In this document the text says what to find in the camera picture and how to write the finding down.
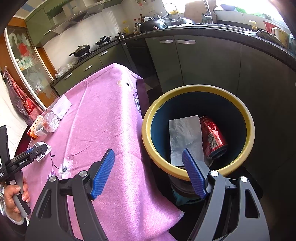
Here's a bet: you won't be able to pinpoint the black lidded frying pan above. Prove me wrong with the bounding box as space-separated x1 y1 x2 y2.
95 35 112 46

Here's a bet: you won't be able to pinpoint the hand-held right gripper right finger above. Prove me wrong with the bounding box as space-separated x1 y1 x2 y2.
182 148 271 241

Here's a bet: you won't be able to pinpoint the pink floral tablecloth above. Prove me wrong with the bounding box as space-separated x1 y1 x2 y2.
14 62 185 241

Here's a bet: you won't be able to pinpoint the clear plastic jar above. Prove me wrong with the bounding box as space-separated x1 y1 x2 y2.
33 111 61 137

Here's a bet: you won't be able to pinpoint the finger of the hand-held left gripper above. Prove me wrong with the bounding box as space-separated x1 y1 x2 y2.
29 144 48 160

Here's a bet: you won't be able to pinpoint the green upper cabinets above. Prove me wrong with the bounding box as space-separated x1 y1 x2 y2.
24 0 116 47

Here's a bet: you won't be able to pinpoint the black lidded wok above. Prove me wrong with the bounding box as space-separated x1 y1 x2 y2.
69 44 91 58

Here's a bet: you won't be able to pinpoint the purple checkered apron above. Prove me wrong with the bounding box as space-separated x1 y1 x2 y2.
3 70 34 126

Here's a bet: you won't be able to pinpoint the red soda can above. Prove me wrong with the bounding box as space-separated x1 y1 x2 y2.
199 116 228 159

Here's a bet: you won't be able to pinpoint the steel range hood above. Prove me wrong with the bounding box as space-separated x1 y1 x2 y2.
52 10 93 35

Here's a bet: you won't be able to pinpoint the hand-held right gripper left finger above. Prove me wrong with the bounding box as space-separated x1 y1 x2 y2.
25 148 116 241

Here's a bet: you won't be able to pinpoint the dark stone countertop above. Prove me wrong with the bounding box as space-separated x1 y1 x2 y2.
50 23 296 87

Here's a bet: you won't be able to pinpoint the silver-white napkin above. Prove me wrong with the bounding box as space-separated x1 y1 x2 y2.
168 115 204 167

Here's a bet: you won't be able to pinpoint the round stool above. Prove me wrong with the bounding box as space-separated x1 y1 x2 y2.
168 173 208 207

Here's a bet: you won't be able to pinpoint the grey cardboard box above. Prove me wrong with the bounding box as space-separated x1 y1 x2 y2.
51 96 72 118

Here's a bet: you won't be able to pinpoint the thin gooseneck faucet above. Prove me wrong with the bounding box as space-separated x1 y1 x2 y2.
163 3 182 21

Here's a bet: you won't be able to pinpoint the person's left hand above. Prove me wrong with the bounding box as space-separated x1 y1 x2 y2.
0 176 30 216

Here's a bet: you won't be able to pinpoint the yellow mug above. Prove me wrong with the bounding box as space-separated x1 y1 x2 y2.
272 27 289 44

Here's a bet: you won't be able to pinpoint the white cloth curtain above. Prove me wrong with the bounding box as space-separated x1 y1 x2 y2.
0 74 30 144

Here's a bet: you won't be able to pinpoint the dish rack with plates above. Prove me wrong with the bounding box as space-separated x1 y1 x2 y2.
144 14 171 24

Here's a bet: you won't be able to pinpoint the yellow-rimmed trash bin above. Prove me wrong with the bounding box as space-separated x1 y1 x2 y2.
142 85 255 207

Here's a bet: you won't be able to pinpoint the large black wok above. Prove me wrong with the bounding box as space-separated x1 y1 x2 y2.
139 20 167 32

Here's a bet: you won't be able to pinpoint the dark scrubbing cloth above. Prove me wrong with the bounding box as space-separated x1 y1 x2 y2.
255 29 285 47

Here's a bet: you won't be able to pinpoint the steel kitchen faucet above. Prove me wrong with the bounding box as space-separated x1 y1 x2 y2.
202 0 214 25

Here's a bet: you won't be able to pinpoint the frosted glass sliding door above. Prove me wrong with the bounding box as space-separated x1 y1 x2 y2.
3 27 60 112

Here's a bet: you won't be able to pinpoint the white toothpaste tube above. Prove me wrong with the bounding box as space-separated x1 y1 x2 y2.
36 142 52 162

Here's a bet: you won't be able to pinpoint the brown cutting board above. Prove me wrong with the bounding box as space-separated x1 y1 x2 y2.
184 2 218 25

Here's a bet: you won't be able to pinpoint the gas stove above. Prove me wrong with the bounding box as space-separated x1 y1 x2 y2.
74 43 116 61

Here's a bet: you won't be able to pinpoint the clear plastic bags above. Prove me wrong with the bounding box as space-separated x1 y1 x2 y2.
55 64 75 78

